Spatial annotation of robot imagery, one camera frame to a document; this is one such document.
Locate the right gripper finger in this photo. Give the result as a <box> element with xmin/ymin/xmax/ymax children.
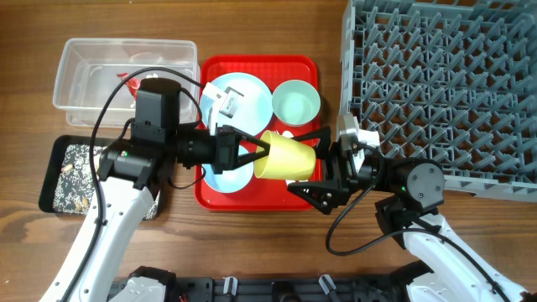
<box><xmin>287</xmin><ymin>180</ymin><xmax>340</xmax><ymax>215</ymax></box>
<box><xmin>293</xmin><ymin>127</ymin><xmax>331</xmax><ymax>158</ymax></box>

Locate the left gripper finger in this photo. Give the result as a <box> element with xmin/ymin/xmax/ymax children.
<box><xmin>228</xmin><ymin>126</ymin><xmax>270</xmax><ymax>151</ymax></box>
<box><xmin>237</xmin><ymin>148</ymin><xmax>269</xmax><ymax>168</ymax></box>

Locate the small light blue bowl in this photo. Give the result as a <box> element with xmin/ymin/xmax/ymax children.
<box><xmin>202</xmin><ymin>163</ymin><xmax>254</xmax><ymax>194</ymax></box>

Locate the yellow plastic cup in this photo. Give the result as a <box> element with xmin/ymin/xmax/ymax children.
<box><xmin>254</xmin><ymin>130</ymin><xmax>316</xmax><ymax>180</ymax></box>

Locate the food leftovers rice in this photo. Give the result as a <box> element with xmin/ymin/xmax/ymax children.
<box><xmin>52</xmin><ymin>144</ymin><xmax>159</xmax><ymax>219</ymax></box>

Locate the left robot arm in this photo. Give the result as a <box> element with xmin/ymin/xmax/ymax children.
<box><xmin>42</xmin><ymin>78</ymin><xmax>270</xmax><ymax>301</ymax></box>

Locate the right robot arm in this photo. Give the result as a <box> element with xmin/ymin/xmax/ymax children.
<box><xmin>288</xmin><ymin>128</ymin><xmax>536</xmax><ymax>301</ymax></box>

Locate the grey dishwasher rack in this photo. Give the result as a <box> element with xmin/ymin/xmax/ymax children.
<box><xmin>339</xmin><ymin>0</ymin><xmax>536</xmax><ymax>202</ymax></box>

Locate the black waste tray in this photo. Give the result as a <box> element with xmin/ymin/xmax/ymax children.
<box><xmin>38</xmin><ymin>134</ymin><xmax>163</xmax><ymax>221</ymax></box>

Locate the white plastic spoon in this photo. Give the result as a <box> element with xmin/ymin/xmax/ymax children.
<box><xmin>282</xmin><ymin>130</ymin><xmax>295</xmax><ymax>185</ymax></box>

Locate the large light blue plate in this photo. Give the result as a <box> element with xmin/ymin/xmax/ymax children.
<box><xmin>211</xmin><ymin>72</ymin><xmax>274</xmax><ymax>136</ymax></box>

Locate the red plastic tray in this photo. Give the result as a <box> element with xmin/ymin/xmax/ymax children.
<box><xmin>194</xmin><ymin>55</ymin><xmax>319</xmax><ymax>211</ymax></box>

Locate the mint green bowl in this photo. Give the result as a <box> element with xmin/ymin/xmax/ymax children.
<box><xmin>272</xmin><ymin>80</ymin><xmax>321</xmax><ymax>127</ymax></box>

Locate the red snack wrapper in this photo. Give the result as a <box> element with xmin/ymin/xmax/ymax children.
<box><xmin>117</xmin><ymin>73</ymin><xmax>141</xmax><ymax>99</ymax></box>

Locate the clear plastic bin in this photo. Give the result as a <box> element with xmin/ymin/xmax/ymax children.
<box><xmin>53</xmin><ymin>38</ymin><xmax>200</xmax><ymax>128</ymax></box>

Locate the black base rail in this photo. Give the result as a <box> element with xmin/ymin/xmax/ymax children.
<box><xmin>108</xmin><ymin>274</ymin><xmax>404</xmax><ymax>302</ymax></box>

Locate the left black cable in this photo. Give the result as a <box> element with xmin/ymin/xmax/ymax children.
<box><xmin>58</xmin><ymin>67</ymin><xmax>206</xmax><ymax>302</ymax></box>

